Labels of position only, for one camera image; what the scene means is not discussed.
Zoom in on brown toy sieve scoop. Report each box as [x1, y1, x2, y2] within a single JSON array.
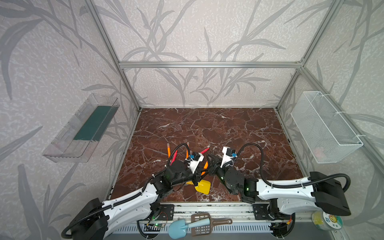
[[191, 213, 233, 237]]

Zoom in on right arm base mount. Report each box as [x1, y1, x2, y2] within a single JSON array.
[[252, 202, 292, 222]]

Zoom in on small circuit board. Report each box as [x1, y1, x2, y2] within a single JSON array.
[[145, 223, 167, 233]]

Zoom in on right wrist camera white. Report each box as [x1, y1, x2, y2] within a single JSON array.
[[221, 147, 237, 169]]

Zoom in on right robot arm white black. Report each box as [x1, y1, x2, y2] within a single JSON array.
[[207, 147, 352, 217]]

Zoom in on white wire mesh basket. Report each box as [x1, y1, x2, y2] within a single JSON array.
[[291, 91, 364, 164]]

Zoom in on clear plastic wall tray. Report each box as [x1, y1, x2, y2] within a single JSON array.
[[43, 94, 120, 163]]

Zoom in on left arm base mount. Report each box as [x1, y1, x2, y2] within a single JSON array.
[[149, 204, 175, 221]]

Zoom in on light blue toy shovel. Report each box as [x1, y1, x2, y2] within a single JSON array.
[[168, 218, 211, 240]]

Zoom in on yellow toy shovel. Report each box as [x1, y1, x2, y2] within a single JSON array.
[[186, 180, 211, 195]]

